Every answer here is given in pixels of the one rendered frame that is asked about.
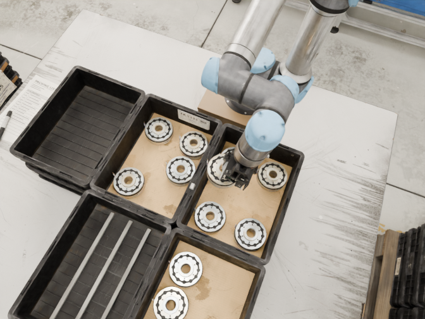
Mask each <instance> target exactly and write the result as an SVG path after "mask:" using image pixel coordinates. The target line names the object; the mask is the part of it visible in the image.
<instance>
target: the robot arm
mask: <svg viewBox="0 0 425 319"><path fill-rule="evenodd" d="M309 2H310V6H309V8H308V10H307V13H306V15H305V18H304V20H303V22H302V25H301V27H300V30H299V32H298V34H297V37H296V39H295V42H294V43H293V46H292V49H291V51H290V54H289V55H288V58H285V59H284V60H283V61H282V62H279V61H277V60H276V59H275V55H274V54H273V52H272V51H270V50H269V49H267V48H265V47H263V45H264V43H265V41H266V39H267V38H268V35H269V33H270V31H271V29H272V28H273V26H274V24H275V22H276V20H277V18H278V16H279V14H280V12H281V10H282V8H283V6H284V4H285V3H286V0H252V1H251V3H250V5H249V7H248V8H247V10H246V12H245V14H244V16H243V18H242V20H241V22H240V23H239V25H238V27H237V29H236V31H235V33H234V34H233V37H232V38H231V40H230V42H229V44H228V46H227V47H226V49H225V51H224V53H223V55H222V57H221V59H220V58H219V57H218V58H217V57H215V56H213V57H211V58H209V60H208V61H207V63H206V65H205V67H204V69H203V71H202V75H201V84H202V86H203V87H205V88H206V89H208V90H210V91H212V92H214V93H216V94H219V95H221V96H223V97H226V98H228V99H230V101H231V102H232V104H233V105H234V106H236V107H237V108H239V109H242V110H245V111H254V113H253V115H252V117H251V119H250V120H249V122H248V124H247V126H246V128H245V130H244V132H243V134H242V136H241V138H240V139H239V141H238V142H237V145H236V146H235V150H232V152H228V153H226V154H225V155H224V157H223V161H224V162H223V165H222V170H223V171H222V174H221V176H220V179H219V180H221V179H222V178H223V176H224V175H226V176H225V179H227V180H230V179H231V180H230V182H232V183H235V181H236V183H235V187H238V188H240V190H241V189H242V186H243V185H244V187H243V191H244V190H245V189H246V187H247V186H248V185H249V182H250V180H251V178H252V175H253V174H254V175H255V174H256V173H257V170H258V166H259V165H260V164H261V163H262V162H263V161H264V159H265V158H269V153H270V152H271V151H272V150H273V149H274V148H275V147H276V146H277V145H278V144H279V143H280V142H281V140H282V138H283V136H284V133H285V124H286V122H287V120H288V117H289V116H290V113H291V112H292V109H293V108H294V106H295V104H298V103H299V102H301V100H303V98H304V97H305V95H306V94H307V92H308V91H309V89H310V88H311V85H312V83H313V81H314V77H313V76H312V68H311V67H312V65H313V63H314V62H315V60H316V58H317V56H318V54H319V52H320V50H321V48H322V46H323V44H324V42H325V40H326V38H327V37H328V35H329V33H330V31H331V29H332V27H333V25H334V24H335V22H336V19H337V18H338V15H340V14H343V13H345V12H346V11H347V10H348V9H349V7H356V6H357V4H358V2H359V0H309Z"/></svg>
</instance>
